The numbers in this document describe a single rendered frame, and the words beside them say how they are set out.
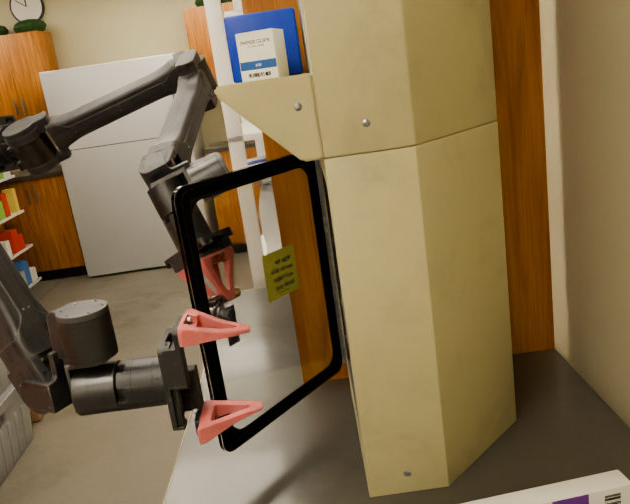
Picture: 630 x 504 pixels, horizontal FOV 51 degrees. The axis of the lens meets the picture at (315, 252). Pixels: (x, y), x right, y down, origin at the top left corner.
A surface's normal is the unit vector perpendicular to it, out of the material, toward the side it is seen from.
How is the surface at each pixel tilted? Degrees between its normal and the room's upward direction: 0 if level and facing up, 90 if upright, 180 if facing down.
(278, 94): 90
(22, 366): 90
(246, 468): 0
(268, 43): 90
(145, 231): 90
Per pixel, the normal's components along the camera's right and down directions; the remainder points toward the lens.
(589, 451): -0.14, -0.95
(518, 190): 0.03, 0.26
